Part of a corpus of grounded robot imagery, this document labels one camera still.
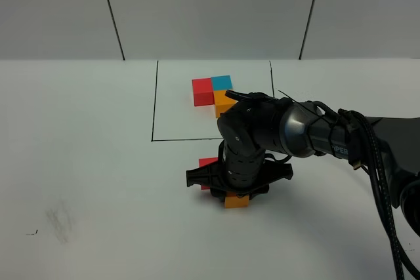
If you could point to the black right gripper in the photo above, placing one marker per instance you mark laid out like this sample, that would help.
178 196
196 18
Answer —
241 171

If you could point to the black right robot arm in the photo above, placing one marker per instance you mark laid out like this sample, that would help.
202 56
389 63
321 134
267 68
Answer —
260 133

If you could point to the orange template block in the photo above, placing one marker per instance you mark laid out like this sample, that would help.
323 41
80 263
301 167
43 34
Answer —
222 102

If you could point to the red template block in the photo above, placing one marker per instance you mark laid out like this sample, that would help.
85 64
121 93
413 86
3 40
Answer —
203 92

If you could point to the blue template block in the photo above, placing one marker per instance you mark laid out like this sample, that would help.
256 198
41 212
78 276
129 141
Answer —
223 82

